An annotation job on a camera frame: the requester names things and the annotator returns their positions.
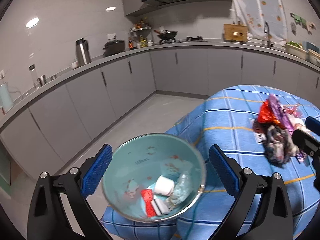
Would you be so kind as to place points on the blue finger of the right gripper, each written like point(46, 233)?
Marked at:
point(306, 143)
point(312, 124)

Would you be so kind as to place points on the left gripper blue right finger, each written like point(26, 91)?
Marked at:
point(273, 217)

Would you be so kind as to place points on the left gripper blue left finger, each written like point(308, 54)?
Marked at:
point(47, 218)

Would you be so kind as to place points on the plaid cloth wrapper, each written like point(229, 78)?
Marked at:
point(279, 146)

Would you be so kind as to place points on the purple snack wrapper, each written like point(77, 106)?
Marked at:
point(291, 124)

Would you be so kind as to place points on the clear printed plastic bag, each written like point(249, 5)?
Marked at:
point(181, 191)

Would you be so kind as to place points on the red mesh net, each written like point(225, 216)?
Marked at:
point(147, 195)

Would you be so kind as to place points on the white paper cup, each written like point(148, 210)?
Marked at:
point(164, 186)

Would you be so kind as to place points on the pink cellophane wrapper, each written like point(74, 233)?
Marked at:
point(293, 111)

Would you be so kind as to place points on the black mesh net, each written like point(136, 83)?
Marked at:
point(258, 128)

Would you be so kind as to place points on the red plastic bag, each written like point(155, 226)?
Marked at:
point(266, 114)

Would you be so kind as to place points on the teal trash bin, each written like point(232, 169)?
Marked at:
point(137, 164)

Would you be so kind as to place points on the black kitchen faucet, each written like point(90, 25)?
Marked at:
point(270, 44)

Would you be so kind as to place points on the white love label sticker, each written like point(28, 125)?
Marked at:
point(260, 136)

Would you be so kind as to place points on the blue plaid tablecloth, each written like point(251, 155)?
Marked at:
point(226, 119)

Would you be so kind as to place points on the beige bowl stack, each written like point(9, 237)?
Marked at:
point(314, 57)

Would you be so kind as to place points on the beige vegetable basin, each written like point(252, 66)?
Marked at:
point(296, 51)

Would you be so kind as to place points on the grey lower cabinets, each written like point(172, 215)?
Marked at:
point(48, 128)

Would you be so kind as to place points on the orange print window curtain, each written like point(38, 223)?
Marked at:
point(254, 13)

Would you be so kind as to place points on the gas stove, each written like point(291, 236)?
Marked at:
point(187, 39)

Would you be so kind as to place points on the glass jar black lid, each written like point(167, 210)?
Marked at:
point(34, 75)

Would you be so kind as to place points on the steel thermos jug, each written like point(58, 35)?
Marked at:
point(82, 52)

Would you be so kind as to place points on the black wok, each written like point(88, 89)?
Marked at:
point(167, 35)

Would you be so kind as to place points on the black rice cooker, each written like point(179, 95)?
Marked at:
point(113, 47)

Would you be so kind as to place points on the dark sauce bottle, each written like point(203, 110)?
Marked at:
point(131, 44)

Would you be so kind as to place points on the spice rack with bottles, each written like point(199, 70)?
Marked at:
point(141, 33)

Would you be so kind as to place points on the hanging cloths on wall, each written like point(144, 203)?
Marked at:
point(298, 20)

